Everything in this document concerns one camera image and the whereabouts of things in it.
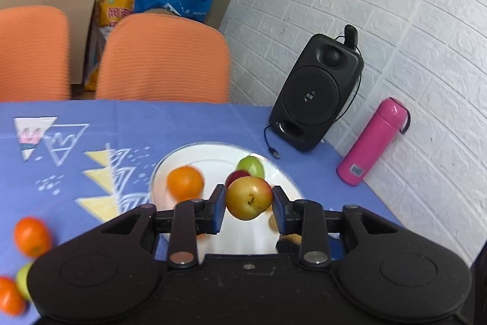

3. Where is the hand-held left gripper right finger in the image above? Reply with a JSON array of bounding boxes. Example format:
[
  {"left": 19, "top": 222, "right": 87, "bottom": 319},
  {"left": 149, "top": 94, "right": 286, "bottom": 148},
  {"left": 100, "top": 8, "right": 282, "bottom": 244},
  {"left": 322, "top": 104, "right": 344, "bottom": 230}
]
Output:
[{"left": 273, "top": 186, "right": 400, "bottom": 268}]

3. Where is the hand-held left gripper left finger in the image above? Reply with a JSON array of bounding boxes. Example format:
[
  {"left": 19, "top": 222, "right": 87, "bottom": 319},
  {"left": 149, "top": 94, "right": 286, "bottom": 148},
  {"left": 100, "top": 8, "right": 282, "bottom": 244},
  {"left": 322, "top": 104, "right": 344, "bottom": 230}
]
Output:
[{"left": 100, "top": 184, "right": 226, "bottom": 270}]

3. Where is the yellow-red apple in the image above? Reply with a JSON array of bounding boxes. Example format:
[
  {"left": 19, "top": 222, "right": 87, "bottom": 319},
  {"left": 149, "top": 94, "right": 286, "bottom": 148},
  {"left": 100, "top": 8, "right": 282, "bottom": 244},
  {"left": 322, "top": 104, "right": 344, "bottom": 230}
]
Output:
[{"left": 226, "top": 176, "right": 274, "bottom": 221}]

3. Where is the dark red apple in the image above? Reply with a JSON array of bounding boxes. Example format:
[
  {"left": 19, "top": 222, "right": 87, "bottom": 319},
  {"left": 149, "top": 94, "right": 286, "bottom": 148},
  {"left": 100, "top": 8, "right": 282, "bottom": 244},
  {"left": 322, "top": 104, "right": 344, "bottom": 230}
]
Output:
[{"left": 224, "top": 170, "right": 250, "bottom": 189}]

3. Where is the large orange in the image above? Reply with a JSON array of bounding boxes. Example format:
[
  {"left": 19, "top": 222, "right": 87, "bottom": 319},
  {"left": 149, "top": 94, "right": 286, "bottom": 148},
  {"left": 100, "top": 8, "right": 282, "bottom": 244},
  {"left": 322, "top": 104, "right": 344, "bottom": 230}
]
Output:
[
  {"left": 167, "top": 165, "right": 205, "bottom": 202},
  {"left": 0, "top": 276, "right": 27, "bottom": 317}
]

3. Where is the white plate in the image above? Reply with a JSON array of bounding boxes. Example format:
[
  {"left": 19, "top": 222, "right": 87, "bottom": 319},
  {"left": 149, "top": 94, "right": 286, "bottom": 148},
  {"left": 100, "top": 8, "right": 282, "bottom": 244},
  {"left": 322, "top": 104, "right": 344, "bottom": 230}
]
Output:
[{"left": 149, "top": 141, "right": 305, "bottom": 255}]

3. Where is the small green apple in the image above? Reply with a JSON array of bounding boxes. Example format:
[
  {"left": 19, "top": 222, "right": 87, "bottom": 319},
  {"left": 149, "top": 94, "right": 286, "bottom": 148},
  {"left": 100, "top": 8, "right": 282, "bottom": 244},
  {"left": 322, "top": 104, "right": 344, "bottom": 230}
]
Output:
[{"left": 238, "top": 155, "right": 266, "bottom": 180}]

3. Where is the medium orange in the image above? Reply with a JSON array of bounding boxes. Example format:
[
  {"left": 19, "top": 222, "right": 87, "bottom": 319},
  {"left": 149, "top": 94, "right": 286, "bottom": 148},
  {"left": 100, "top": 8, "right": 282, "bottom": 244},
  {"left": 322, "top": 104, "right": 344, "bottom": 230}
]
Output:
[{"left": 14, "top": 217, "right": 52, "bottom": 258}]

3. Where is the large green apple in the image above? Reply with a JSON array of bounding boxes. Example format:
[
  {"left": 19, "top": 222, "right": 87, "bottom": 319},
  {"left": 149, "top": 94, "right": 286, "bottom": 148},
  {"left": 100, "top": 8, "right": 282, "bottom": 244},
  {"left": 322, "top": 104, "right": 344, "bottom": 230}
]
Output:
[{"left": 16, "top": 262, "right": 35, "bottom": 302}]

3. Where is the pink water bottle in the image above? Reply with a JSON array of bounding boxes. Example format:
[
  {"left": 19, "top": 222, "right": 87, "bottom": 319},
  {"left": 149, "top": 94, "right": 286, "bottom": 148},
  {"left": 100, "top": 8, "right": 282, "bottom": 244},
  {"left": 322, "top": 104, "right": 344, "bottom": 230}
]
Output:
[{"left": 336, "top": 97, "right": 412, "bottom": 186}]

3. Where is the black speaker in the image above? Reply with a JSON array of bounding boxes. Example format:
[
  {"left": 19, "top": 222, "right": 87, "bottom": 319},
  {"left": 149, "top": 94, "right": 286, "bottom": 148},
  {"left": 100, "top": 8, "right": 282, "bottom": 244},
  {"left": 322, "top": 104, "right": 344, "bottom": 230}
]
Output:
[{"left": 269, "top": 34, "right": 365, "bottom": 153}]

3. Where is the blue printed tablecloth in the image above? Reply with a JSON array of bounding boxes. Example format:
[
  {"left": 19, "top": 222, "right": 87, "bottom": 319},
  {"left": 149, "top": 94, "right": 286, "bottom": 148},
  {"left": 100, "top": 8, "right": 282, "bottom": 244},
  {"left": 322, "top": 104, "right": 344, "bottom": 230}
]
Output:
[{"left": 0, "top": 99, "right": 404, "bottom": 325}]

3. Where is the orange chair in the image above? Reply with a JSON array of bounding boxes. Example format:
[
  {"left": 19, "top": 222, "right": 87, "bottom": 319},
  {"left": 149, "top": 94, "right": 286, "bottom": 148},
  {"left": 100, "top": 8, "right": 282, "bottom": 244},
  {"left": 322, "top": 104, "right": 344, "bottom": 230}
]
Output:
[
  {"left": 0, "top": 5, "right": 72, "bottom": 102},
  {"left": 95, "top": 13, "right": 231, "bottom": 105}
]

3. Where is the black microphone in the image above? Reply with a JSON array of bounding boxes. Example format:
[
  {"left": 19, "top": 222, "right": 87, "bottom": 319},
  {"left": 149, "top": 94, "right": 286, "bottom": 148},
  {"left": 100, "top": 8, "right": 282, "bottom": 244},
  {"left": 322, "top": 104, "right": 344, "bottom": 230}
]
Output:
[{"left": 340, "top": 24, "right": 360, "bottom": 51}]

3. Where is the yellow sack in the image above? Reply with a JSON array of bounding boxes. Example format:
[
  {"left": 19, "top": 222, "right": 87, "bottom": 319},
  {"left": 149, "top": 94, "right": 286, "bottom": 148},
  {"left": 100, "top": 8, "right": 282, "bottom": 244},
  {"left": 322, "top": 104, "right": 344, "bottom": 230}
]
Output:
[{"left": 84, "top": 0, "right": 138, "bottom": 91}]

